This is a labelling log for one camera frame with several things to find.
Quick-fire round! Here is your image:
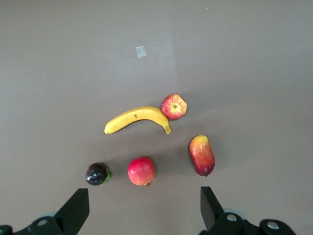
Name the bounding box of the red yellow apple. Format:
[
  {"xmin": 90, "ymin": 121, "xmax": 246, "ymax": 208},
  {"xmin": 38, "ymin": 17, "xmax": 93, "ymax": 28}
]
[{"xmin": 161, "ymin": 93, "xmax": 188, "ymax": 120}]

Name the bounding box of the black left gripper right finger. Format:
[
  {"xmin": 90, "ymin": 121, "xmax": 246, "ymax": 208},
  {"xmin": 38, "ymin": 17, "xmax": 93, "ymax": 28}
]
[{"xmin": 198, "ymin": 187, "xmax": 297, "ymax": 235}]

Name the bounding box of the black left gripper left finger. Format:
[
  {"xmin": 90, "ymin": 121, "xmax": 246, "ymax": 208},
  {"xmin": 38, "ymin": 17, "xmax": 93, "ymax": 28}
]
[{"xmin": 0, "ymin": 188, "xmax": 90, "ymax": 235}]

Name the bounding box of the red pomegranate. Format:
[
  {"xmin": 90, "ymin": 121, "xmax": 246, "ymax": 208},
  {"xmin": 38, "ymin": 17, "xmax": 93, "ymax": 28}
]
[{"xmin": 127, "ymin": 156, "xmax": 156, "ymax": 188}]

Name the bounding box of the yellow banana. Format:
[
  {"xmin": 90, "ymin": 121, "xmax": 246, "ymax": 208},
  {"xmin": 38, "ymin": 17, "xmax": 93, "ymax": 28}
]
[{"xmin": 104, "ymin": 105, "xmax": 172, "ymax": 135}]

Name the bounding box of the red yellow mango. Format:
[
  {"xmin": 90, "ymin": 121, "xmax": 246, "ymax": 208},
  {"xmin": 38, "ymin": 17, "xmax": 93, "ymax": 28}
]
[{"xmin": 189, "ymin": 135, "xmax": 216, "ymax": 177}]

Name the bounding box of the small grey tape patch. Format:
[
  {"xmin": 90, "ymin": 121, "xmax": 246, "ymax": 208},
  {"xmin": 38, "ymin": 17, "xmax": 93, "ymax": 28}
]
[{"xmin": 135, "ymin": 45, "xmax": 147, "ymax": 59}]

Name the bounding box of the dark purple mangosteen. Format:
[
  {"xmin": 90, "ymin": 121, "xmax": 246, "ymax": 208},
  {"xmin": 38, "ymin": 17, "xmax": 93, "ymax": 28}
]
[{"xmin": 85, "ymin": 162, "xmax": 112, "ymax": 187}]

